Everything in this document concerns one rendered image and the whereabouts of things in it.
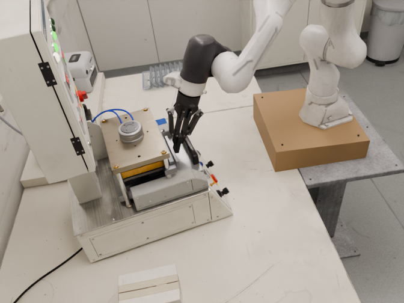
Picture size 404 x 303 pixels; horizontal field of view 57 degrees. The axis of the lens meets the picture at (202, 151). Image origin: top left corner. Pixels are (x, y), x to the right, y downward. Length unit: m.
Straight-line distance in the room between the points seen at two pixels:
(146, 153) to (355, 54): 0.79
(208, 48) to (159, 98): 0.98
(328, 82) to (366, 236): 1.13
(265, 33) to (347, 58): 0.41
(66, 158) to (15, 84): 0.24
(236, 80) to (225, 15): 2.63
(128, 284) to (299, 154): 0.81
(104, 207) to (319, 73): 0.93
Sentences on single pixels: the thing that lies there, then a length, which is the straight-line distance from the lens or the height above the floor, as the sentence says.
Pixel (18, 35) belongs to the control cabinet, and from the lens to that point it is 0.89.
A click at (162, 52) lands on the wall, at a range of 3.78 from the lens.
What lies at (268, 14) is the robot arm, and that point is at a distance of 1.12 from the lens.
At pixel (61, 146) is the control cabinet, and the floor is 1.27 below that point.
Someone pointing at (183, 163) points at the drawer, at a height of 0.97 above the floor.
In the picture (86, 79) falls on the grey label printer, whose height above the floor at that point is 0.88.
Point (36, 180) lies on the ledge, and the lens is 1.74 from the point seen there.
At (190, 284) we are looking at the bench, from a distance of 1.28.
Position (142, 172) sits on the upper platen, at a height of 1.03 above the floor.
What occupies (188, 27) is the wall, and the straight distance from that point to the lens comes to 3.69.
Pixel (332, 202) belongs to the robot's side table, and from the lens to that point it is 2.05.
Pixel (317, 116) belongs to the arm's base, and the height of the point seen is 0.91.
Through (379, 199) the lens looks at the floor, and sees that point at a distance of 2.58.
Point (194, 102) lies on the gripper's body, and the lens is 1.19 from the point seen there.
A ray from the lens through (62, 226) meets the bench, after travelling 1.56.
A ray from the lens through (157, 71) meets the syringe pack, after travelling 2.22.
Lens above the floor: 1.87
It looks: 42 degrees down
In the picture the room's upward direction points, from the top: 7 degrees counter-clockwise
